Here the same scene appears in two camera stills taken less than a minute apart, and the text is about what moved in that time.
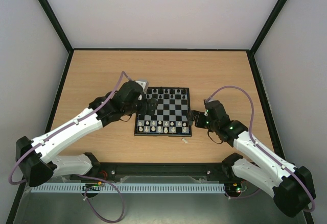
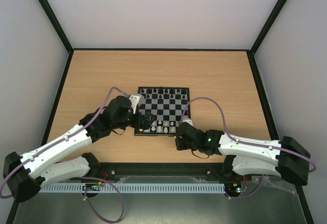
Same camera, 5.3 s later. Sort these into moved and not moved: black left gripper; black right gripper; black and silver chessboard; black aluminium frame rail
Moved: black left gripper; black right gripper
Not moved: black and silver chessboard; black aluminium frame rail
